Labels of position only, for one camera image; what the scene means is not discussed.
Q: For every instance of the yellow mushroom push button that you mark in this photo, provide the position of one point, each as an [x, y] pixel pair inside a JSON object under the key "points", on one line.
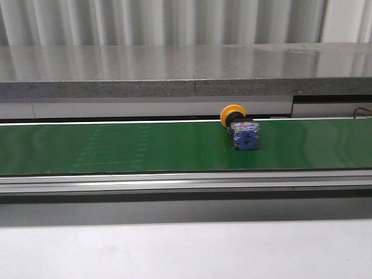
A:
{"points": [[243, 130]]}

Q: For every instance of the grey cabinet panel under slab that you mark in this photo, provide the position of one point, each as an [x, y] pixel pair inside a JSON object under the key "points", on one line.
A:
{"points": [[177, 107]]}

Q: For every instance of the grey stone countertop slab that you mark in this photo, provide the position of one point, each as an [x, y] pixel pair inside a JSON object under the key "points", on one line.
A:
{"points": [[77, 72]]}

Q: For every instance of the green conveyor belt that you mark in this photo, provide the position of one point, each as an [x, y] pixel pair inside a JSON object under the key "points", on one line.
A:
{"points": [[43, 149]]}

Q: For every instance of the white pleated curtain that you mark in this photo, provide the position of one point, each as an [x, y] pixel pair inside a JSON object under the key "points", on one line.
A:
{"points": [[183, 22]]}

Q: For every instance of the aluminium conveyor front rail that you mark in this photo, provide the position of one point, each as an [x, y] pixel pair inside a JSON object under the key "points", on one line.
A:
{"points": [[193, 186]]}

